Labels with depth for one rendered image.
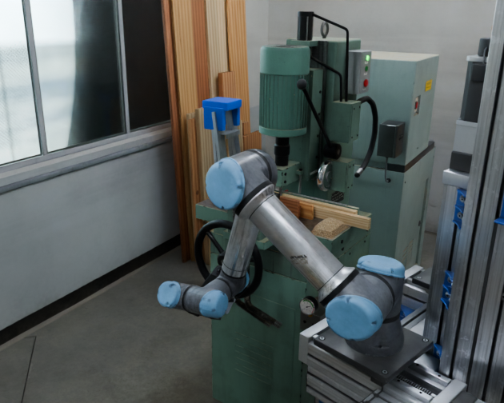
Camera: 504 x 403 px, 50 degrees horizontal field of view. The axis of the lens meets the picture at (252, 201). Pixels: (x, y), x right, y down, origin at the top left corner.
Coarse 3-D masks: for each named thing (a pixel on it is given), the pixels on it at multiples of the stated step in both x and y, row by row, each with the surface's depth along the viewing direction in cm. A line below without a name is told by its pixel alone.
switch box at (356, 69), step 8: (352, 56) 204; (360, 56) 203; (352, 64) 205; (360, 64) 204; (368, 64) 209; (352, 72) 206; (360, 72) 205; (368, 72) 211; (352, 80) 207; (360, 80) 206; (368, 80) 212; (352, 88) 208; (360, 88) 207; (368, 88) 214
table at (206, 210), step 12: (204, 204) 212; (204, 216) 211; (216, 216) 208; (312, 228) 190; (348, 228) 191; (264, 240) 188; (324, 240) 182; (336, 240) 183; (348, 240) 192; (336, 252) 185
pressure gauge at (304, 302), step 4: (308, 296) 187; (304, 300) 186; (308, 300) 185; (312, 300) 185; (316, 300) 186; (300, 304) 188; (304, 304) 187; (308, 304) 186; (312, 304) 185; (316, 304) 186; (300, 308) 188; (304, 308) 187; (308, 308) 186; (312, 308) 185; (316, 308) 186; (304, 312) 188; (308, 312) 187; (312, 312) 186
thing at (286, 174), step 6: (288, 162) 208; (294, 162) 208; (300, 162) 209; (282, 168) 200; (288, 168) 202; (294, 168) 206; (282, 174) 199; (288, 174) 203; (294, 174) 207; (282, 180) 200; (288, 180) 203; (294, 180) 208; (282, 186) 201
